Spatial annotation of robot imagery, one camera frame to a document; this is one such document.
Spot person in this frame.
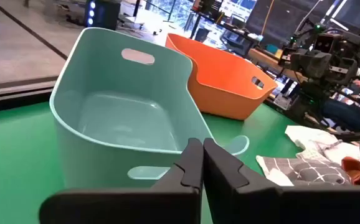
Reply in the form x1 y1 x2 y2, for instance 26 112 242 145
321 79 360 133

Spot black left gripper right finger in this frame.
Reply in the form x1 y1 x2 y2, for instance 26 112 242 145
203 138 360 224

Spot green table mat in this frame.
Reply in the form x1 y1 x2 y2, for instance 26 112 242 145
0 101 302 224

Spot black computer tower blue lights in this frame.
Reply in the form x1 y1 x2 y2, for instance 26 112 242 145
85 0 121 31

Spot wooden desk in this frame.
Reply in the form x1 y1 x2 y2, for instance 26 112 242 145
248 48 308 83

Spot teal plastic basket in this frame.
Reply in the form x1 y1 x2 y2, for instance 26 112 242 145
49 27 250 190

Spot orange plastic basket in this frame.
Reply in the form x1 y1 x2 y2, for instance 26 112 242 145
165 33 278 121

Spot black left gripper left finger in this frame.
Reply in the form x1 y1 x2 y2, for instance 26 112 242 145
39 138 204 224

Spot white red-check towel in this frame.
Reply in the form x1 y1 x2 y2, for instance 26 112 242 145
285 125 360 166

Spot grey white-grid towel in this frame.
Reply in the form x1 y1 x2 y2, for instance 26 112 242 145
256 154 353 187

